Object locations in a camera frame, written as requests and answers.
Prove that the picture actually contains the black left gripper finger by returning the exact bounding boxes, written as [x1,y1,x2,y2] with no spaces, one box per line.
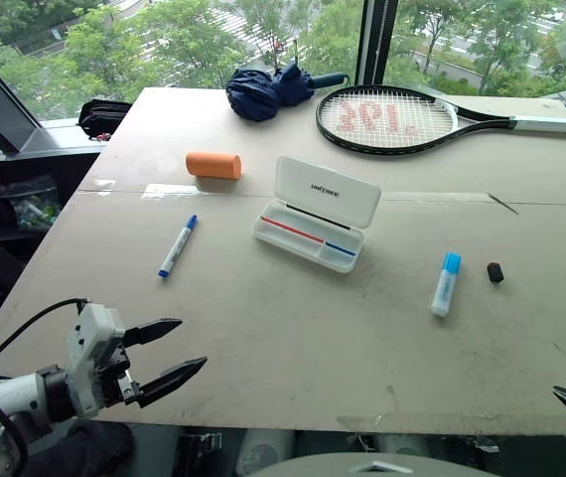
[137,356,209,409]
[121,318,184,348]

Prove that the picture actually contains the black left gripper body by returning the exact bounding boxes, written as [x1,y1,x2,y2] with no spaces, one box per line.
[92,342,144,410]

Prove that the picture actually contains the white open pencil case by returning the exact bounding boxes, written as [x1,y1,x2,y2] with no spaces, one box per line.
[251,155,382,275]

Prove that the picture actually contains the dark rounded shape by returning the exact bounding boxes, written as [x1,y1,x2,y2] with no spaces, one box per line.
[19,419,135,477]

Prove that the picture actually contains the blue and white marker pen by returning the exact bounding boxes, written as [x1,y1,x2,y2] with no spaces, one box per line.
[157,214,200,279]

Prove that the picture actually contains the light blue highlighter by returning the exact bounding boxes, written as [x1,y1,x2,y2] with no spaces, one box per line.
[430,251,464,318]

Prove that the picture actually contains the orange foam cylinder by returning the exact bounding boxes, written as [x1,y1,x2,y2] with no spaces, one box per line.
[185,151,242,181]

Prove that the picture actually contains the clear bag of small items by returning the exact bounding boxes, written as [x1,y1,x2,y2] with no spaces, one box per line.
[0,173,64,233]

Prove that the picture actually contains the grey rounded robot body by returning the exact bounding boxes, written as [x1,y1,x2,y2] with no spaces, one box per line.
[242,450,502,477]

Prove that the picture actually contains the black bag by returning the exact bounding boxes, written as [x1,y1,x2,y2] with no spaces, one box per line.
[76,98,133,142]

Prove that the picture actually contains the folded navy blue umbrella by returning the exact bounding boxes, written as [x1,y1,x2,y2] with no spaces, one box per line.
[224,62,353,123]

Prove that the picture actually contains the black and white tennis racket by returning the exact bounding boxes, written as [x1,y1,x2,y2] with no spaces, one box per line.
[315,83,566,157]

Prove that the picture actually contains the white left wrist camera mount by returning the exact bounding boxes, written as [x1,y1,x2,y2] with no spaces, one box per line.
[64,302,127,418]

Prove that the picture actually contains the black window frame post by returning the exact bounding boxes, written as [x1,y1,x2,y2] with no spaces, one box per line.
[354,0,401,86]

